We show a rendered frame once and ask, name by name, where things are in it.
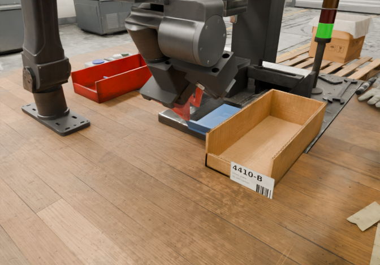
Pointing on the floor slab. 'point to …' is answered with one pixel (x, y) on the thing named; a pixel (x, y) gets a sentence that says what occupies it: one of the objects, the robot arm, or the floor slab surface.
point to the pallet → (374, 68)
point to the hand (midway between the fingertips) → (190, 109)
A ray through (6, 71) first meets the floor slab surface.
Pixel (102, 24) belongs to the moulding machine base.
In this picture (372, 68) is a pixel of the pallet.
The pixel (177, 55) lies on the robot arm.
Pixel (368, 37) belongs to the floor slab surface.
